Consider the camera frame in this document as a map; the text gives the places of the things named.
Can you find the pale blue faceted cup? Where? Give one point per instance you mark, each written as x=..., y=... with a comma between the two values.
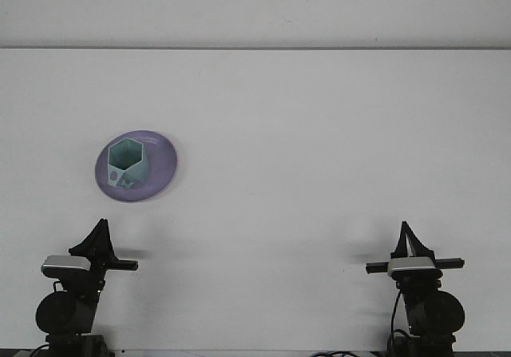
x=137, y=173

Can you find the pale purple round plate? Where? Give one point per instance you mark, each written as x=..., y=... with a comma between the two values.
x=159, y=169

